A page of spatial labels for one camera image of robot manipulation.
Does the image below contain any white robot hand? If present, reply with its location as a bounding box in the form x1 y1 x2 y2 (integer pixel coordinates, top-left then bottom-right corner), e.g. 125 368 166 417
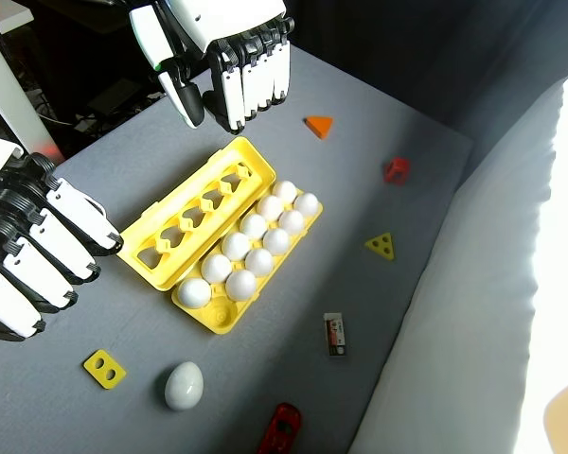
0 133 125 342
129 0 296 134

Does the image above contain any white egg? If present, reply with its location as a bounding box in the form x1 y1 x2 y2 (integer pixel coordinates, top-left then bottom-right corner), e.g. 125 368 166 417
278 209 307 236
256 194 285 222
293 192 320 218
224 269 258 302
271 180 298 204
262 227 292 256
164 360 204 411
244 248 275 278
239 213 269 241
221 231 252 262
177 277 213 309
200 253 234 285

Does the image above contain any yellow egg carton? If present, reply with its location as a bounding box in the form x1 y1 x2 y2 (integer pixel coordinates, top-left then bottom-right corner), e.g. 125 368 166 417
116 136 324 336

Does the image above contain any small eraser pack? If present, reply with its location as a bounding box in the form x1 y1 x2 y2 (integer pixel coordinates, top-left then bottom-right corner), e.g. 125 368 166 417
323 311 348 358

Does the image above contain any yellow two-hole rectangle block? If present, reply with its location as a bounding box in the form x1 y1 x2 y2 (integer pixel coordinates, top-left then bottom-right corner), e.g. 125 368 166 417
82 348 128 391

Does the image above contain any orange triangle block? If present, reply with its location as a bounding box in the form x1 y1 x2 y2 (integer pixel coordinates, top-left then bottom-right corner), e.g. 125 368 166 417
304 115 335 141

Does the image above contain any red cube block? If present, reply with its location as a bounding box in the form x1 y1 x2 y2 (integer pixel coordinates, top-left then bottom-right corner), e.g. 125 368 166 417
382 156 412 185

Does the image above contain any yellow triangle block with holes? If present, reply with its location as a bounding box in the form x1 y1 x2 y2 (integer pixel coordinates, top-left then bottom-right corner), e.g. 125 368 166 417
364 231 396 262

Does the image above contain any red block with holes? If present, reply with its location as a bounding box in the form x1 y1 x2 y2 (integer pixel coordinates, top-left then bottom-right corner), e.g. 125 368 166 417
257 402 303 454

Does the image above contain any grey table cloth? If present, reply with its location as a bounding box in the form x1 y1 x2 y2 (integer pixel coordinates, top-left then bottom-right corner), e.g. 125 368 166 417
0 42 474 454

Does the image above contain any white padded cushion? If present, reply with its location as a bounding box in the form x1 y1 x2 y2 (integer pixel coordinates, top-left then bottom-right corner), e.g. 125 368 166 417
347 65 568 454

